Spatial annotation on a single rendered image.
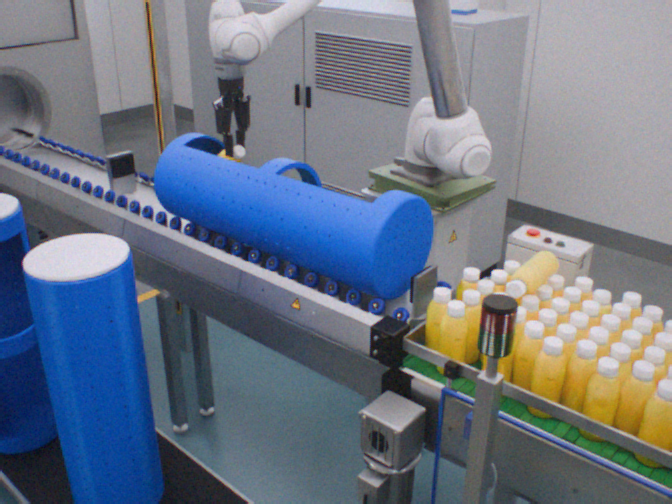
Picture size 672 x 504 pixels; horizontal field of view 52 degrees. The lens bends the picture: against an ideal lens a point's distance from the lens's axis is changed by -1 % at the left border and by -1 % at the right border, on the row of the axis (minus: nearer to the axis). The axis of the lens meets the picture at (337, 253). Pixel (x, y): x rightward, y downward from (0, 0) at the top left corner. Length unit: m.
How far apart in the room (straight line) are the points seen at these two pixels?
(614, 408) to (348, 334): 0.71
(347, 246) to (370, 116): 2.06
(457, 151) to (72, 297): 1.17
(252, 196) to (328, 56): 2.02
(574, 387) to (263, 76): 3.15
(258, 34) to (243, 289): 0.75
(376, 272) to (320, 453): 1.21
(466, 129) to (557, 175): 2.56
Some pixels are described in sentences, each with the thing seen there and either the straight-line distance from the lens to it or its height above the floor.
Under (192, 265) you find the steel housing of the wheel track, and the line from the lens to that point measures 2.27.
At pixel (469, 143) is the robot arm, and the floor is 1.26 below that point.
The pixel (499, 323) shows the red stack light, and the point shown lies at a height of 1.23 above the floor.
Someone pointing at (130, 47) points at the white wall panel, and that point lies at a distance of 7.24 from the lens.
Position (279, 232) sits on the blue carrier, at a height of 1.09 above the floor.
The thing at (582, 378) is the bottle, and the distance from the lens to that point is 1.54.
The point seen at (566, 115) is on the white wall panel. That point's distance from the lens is 4.57.
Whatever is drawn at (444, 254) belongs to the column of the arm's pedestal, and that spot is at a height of 0.81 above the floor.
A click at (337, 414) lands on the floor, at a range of 2.97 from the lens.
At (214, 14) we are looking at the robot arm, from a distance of 2.04.
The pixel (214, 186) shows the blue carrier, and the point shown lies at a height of 1.16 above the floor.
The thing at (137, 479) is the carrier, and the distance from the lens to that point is 2.31.
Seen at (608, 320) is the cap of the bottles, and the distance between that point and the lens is 1.63.
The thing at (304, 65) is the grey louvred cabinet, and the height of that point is 1.12.
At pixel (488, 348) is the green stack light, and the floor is 1.18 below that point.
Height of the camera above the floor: 1.87
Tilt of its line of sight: 26 degrees down
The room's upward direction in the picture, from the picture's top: 1 degrees clockwise
